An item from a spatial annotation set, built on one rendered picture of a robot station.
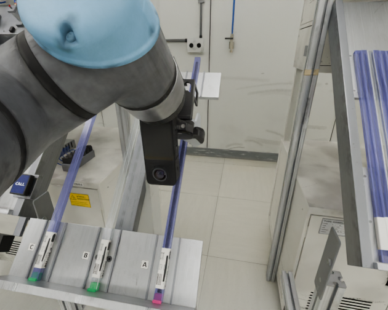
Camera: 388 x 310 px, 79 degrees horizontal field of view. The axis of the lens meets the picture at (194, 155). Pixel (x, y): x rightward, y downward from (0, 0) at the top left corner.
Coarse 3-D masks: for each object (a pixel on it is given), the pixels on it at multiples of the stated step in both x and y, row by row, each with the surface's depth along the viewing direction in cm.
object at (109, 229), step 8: (136, 120) 50; (136, 128) 50; (136, 136) 49; (128, 144) 48; (128, 152) 47; (128, 160) 47; (128, 168) 47; (120, 176) 46; (120, 184) 45; (120, 192) 44; (112, 200) 44; (120, 200) 44; (112, 208) 43; (112, 216) 43; (112, 224) 42; (104, 232) 42; (112, 232) 42; (96, 280) 39; (96, 288) 38
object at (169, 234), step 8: (192, 72) 54; (184, 144) 47; (184, 152) 46; (184, 160) 46; (176, 184) 44; (176, 192) 43; (176, 200) 42; (176, 208) 42; (168, 216) 41; (168, 224) 41; (168, 232) 40; (168, 240) 40; (160, 296) 36
